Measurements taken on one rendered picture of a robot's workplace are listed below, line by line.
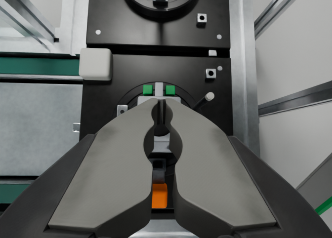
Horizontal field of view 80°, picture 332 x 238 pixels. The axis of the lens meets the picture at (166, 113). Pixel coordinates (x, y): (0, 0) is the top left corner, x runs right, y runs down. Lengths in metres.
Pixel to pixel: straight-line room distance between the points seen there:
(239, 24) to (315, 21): 0.26
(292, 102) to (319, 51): 0.28
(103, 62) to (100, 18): 0.09
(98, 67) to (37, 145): 0.18
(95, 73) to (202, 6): 0.21
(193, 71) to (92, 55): 0.16
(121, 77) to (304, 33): 0.44
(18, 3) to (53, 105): 0.17
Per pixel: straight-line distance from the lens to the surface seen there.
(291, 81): 0.54
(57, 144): 0.40
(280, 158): 0.50
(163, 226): 0.35
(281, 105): 0.36
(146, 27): 0.36
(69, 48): 0.38
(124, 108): 0.28
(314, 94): 0.31
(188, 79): 0.33
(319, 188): 0.33
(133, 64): 0.34
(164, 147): 0.23
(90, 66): 0.33
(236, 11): 0.42
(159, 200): 0.22
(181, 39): 0.35
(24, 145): 0.43
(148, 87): 0.25
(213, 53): 0.36
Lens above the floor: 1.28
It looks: 82 degrees down
